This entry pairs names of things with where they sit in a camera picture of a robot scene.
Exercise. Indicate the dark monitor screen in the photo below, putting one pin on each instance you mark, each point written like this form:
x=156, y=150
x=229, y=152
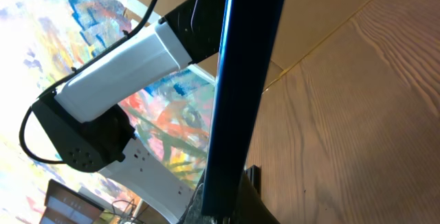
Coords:
x=64, y=206

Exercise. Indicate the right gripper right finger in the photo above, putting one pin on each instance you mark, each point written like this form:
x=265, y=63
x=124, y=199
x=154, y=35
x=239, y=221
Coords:
x=249, y=207

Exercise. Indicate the colourful painted backdrop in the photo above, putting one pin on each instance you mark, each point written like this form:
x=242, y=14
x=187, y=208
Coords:
x=98, y=53

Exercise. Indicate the blue Galaxy smartphone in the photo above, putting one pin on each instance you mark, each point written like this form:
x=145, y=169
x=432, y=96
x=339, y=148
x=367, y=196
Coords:
x=247, y=39

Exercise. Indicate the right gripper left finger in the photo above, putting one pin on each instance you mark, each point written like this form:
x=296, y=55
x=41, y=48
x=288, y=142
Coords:
x=192, y=214

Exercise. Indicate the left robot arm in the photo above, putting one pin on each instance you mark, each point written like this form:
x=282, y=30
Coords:
x=108, y=143

